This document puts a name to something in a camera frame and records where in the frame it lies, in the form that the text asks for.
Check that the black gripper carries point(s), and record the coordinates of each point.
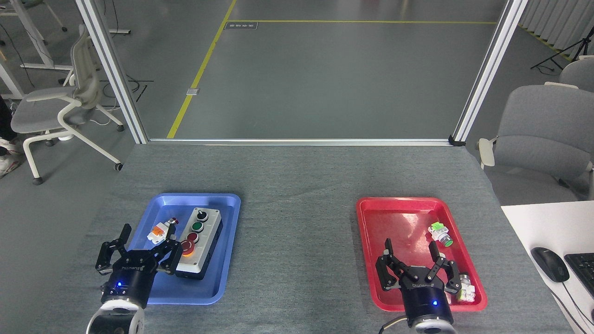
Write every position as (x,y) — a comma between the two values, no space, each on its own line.
(424,297)
(132,280)

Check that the grey control box with buttons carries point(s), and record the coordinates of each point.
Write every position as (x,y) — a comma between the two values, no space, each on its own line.
(204,234)

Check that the red push button orange block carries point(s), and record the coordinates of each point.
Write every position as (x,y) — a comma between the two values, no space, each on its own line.
(158,231)

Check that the silver push button yellow block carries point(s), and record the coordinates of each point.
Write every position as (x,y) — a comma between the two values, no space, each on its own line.
(466,290)

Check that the red plastic tray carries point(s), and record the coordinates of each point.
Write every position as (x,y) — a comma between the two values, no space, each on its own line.
(399,222)

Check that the blue plastic tray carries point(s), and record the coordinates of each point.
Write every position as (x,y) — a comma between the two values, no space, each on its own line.
(218,278)

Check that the white desk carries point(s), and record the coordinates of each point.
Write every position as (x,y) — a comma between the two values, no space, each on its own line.
(538,222)

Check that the black computer mouse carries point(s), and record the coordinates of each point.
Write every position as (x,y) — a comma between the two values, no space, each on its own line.
(550,264)

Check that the grey table cloth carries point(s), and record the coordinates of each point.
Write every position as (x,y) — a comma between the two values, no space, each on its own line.
(297,185)

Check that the person's foot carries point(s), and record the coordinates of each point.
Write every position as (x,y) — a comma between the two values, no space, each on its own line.
(8,160)

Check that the black keyboard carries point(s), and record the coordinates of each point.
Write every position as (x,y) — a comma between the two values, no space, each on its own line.
(584,271)

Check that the silver floor outlet plate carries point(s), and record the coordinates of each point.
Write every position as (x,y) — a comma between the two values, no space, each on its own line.
(192,91)

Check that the silver aluminium crossbar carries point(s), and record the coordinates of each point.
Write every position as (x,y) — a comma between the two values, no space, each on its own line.
(297,141)

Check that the large grey fabric chair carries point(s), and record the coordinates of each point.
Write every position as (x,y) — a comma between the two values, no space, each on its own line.
(543,130)

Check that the person's leg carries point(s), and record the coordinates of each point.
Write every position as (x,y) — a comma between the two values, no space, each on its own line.
(4,120)

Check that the grey floor label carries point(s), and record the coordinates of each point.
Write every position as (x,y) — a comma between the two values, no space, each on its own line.
(241,25)

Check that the small grey fabric chair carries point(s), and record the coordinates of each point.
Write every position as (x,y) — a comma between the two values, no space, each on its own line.
(580,74)

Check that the black tripod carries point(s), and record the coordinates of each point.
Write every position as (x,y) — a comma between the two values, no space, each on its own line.
(564,52)

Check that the white pleated curtain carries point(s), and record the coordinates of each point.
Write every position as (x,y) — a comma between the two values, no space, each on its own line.
(557,18)

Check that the green push button switch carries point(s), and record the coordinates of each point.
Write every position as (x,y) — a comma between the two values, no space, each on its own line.
(440,233)

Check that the white frame grey office chair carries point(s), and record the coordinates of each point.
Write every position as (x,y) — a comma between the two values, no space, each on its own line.
(39,111)

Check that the silver aluminium post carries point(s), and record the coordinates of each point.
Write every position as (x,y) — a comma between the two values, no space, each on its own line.
(113,69)
(487,74)

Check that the white desk frame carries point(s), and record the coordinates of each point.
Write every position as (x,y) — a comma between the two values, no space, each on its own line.
(46,66)

